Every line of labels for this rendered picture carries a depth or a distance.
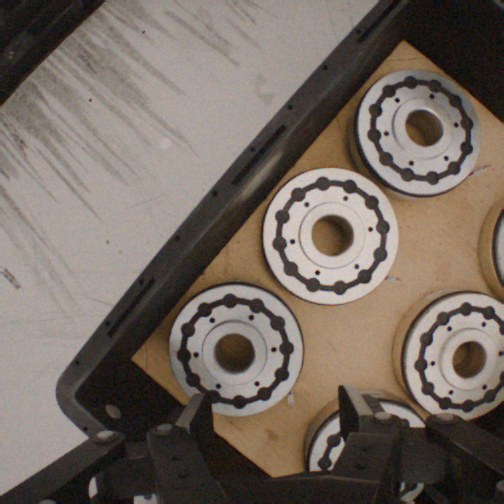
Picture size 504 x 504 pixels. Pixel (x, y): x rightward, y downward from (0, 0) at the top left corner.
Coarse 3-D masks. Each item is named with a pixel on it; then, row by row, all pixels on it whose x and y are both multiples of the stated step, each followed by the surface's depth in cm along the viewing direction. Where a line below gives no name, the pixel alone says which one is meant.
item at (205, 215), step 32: (384, 0) 22; (352, 32) 22; (320, 64) 22; (352, 64) 22; (320, 96) 22; (288, 128) 22; (256, 160) 24; (224, 192) 22; (192, 224) 22; (160, 256) 22; (128, 288) 23; (160, 288) 23; (128, 320) 23; (96, 352) 23; (64, 384) 23; (96, 416) 23
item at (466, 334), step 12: (456, 336) 27; (468, 336) 27; (480, 336) 27; (444, 348) 28; (456, 348) 27; (492, 348) 27; (444, 360) 27; (492, 360) 27; (444, 372) 27; (480, 372) 27; (492, 372) 27; (456, 384) 27; (468, 384) 27; (480, 384) 27
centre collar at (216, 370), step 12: (228, 324) 28; (240, 324) 28; (216, 336) 29; (252, 336) 28; (204, 348) 29; (264, 348) 28; (204, 360) 29; (216, 360) 29; (264, 360) 28; (216, 372) 29; (228, 372) 29; (240, 372) 29; (252, 372) 28; (228, 384) 29; (240, 384) 28
